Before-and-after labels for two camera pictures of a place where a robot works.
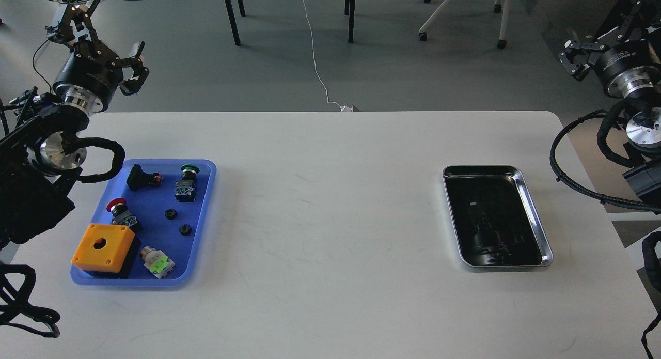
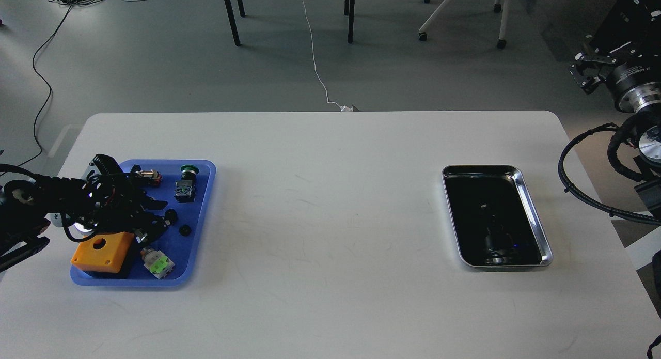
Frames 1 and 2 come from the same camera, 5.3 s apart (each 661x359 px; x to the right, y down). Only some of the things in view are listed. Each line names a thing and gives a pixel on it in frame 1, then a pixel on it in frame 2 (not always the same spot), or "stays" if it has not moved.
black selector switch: x=138 y=178 stays
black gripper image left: x=91 y=75 → x=109 y=204
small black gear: x=170 y=214 stays
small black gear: x=185 y=229 stays
